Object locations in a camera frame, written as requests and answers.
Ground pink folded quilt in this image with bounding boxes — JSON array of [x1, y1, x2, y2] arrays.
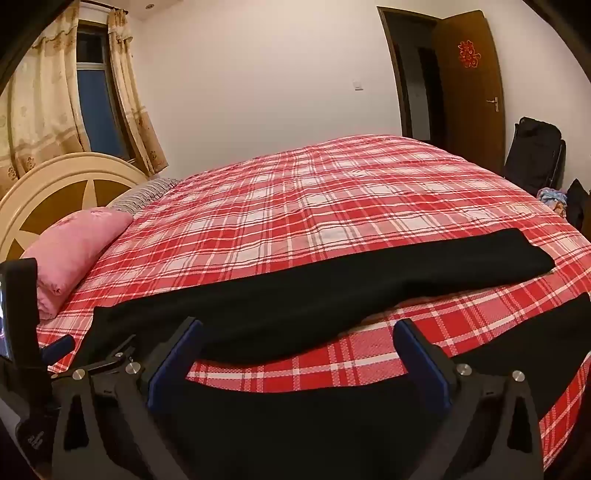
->
[[21, 208, 134, 321]]

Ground black pants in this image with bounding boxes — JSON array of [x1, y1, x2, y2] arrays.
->
[[76, 228, 591, 480]]

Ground grey striped pillow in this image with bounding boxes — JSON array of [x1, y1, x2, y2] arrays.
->
[[107, 178, 181, 215]]

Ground colourful clothes heap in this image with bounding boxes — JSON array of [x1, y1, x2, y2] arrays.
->
[[536, 187, 568, 215]]

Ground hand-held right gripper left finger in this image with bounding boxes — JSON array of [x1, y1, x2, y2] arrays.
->
[[50, 316, 205, 480]]

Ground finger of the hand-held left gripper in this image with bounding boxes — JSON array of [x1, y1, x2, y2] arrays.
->
[[88, 333, 138, 376], [41, 335, 75, 366]]

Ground brown wooden door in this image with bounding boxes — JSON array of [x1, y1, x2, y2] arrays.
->
[[434, 10, 506, 176]]

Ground curtain rod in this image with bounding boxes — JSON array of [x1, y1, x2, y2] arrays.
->
[[76, 0, 125, 12]]

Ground beige floral curtain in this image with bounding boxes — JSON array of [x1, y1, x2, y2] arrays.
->
[[0, 0, 90, 199], [107, 7, 169, 176]]

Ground black bag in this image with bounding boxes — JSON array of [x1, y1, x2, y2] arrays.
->
[[566, 178, 591, 220]]

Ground window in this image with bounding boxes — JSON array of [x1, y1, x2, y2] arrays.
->
[[74, 21, 134, 162]]

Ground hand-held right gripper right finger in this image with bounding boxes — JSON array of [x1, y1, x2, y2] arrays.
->
[[393, 318, 546, 480]]

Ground cream wooden headboard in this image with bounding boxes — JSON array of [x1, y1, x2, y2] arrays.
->
[[0, 152, 148, 264]]

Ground dark door frame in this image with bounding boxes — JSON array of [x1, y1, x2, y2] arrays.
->
[[376, 6, 446, 148]]

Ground black suitcase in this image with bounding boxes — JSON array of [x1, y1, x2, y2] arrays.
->
[[502, 116, 568, 197]]

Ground bed with red plaid sheet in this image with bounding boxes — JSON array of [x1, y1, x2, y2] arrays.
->
[[37, 134, 591, 472]]

